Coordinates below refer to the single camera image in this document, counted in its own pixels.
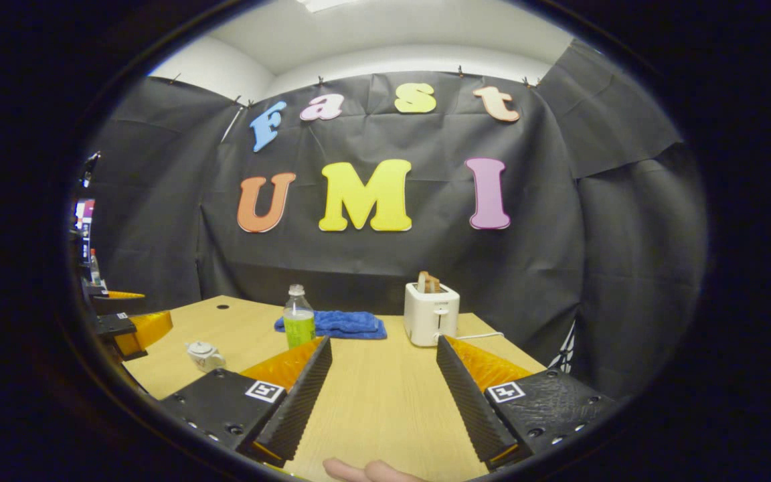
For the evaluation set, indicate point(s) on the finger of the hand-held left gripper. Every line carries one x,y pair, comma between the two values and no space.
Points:
148,331
110,302

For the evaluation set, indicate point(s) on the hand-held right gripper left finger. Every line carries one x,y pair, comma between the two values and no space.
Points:
295,408

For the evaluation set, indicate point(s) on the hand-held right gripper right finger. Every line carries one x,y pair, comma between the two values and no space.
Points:
469,402

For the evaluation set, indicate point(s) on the white teacup lid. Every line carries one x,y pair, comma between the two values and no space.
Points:
201,347

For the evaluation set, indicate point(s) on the white teacup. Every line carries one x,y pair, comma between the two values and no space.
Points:
206,363

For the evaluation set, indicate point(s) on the clear water bottle green label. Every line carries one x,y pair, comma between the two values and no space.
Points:
299,328

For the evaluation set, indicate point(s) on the red-capped background bottle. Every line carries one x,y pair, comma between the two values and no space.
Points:
94,269

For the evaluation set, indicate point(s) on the computer monitor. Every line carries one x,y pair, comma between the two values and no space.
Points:
84,214

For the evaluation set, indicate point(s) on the white toaster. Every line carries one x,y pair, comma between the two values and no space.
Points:
429,314

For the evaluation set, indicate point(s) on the blue towel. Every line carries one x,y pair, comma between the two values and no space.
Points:
352,323

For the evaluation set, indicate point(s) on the brown toast slice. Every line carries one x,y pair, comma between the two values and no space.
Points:
434,284

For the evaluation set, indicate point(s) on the white bread slice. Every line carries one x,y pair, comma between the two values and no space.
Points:
422,282

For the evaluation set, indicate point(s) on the black backdrop cloth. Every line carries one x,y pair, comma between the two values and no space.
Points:
425,261

